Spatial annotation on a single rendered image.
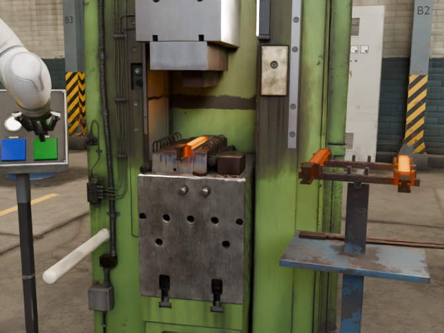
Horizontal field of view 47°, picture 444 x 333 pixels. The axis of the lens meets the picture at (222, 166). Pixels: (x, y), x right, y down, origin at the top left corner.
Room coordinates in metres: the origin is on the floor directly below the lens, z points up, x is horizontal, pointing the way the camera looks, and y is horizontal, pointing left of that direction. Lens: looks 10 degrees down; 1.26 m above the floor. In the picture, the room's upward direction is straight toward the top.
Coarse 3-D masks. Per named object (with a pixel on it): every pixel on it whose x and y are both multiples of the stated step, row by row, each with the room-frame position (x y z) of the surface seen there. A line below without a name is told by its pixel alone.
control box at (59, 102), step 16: (0, 96) 1.76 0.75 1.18; (64, 96) 1.81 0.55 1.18; (0, 112) 1.73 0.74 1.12; (64, 112) 1.78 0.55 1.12; (0, 128) 1.70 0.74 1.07; (64, 128) 1.75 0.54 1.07; (0, 144) 1.68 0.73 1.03; (32, 144) 1.70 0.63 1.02; (64, 144) 1.72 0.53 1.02; (0, 160) 1.65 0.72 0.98; (32, 160) 1.67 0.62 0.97; (48, 160) 1.68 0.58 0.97; (64, 160) 1.69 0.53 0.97
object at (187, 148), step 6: (198, 138) 2.01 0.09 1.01; (204, 138) 2.02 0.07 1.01; (180, 144) 1.76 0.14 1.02; (186, 144) 1.76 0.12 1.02; (192, 144) 1.84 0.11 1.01; (198, 144) 1.91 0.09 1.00; (180, 150) 1.69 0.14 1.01; (186, 150) 1.76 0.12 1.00; (180, 156) 1.69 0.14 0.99; (186, 156) 1.74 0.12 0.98
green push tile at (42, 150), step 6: (48, 138) 1.71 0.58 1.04; (54, 138) 1.72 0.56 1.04; (36, 144) 1.69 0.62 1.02; (42, 144) 1.70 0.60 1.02; (48, 144) 1.70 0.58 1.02; (54, 144) 1.71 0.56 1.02; (36, 150) 1.68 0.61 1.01; (42, 150) 1.69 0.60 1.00; (48, 150) 1.69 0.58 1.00; (54, 150) 1.70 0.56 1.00; (36, 156) 1.67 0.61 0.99; (42, 156) 1.68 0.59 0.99; (48, 156) 1.68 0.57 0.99; (54, 156) 1.69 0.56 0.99
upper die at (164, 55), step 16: (160, 48) 1.79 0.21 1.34; (176, 48) 1.78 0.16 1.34; (192, 48) 1.77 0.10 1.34; (208, 48) 1.78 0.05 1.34; (224, 48) 2.08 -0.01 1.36; (160, 64) 1.79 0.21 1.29; (176, 64) 1.78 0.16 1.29; (192, 64) 1.77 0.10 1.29; (208, 64) 1.79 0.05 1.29; (224, 64) 2.09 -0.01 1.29
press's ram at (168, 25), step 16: (144, 0) 1.80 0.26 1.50; (160, 0) 1.79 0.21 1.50; (176, 0) 1.78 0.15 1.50; (192, 0) 1.77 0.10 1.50; (208, 0) 1.76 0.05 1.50; (224, 0) 1.79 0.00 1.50; (240, 0) 2.16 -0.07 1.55; (144, 16) 1.80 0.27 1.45; (160, 16) 1.79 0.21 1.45; (176, 16) 1.78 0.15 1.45; (192, 16) 1.77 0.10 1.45; (208, 16) 1.76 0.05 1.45; (224, 16) 1.80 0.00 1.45; (144, 32) 1.80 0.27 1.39; (160, 32) 1.79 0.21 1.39; (176, 32) 1.78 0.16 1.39; (192, 32) 1.77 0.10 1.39; (208, 32) 1.76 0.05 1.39; (224, 32) 1.80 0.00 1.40
